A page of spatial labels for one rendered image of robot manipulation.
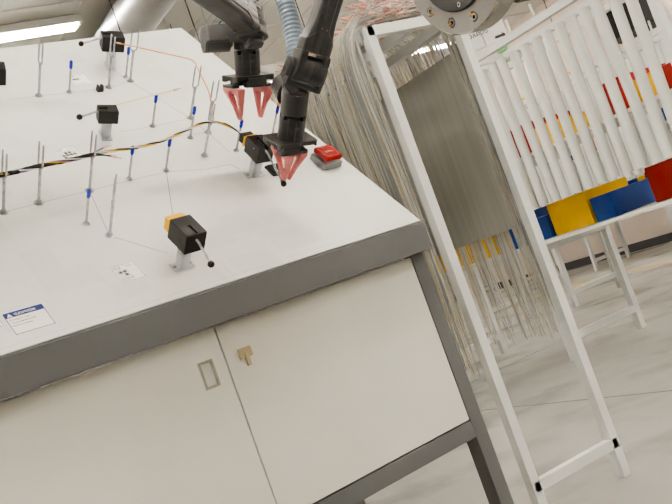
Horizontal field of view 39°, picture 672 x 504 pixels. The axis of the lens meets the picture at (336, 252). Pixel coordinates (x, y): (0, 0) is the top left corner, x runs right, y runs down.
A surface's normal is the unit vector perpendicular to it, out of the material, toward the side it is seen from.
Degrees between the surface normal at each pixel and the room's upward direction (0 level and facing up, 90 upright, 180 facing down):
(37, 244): 50
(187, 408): 90
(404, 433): 90
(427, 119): 90
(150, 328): 90
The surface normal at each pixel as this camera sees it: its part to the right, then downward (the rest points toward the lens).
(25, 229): 0.22, -0.79
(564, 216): -0.82, 0.28
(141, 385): 0.58, -0.24
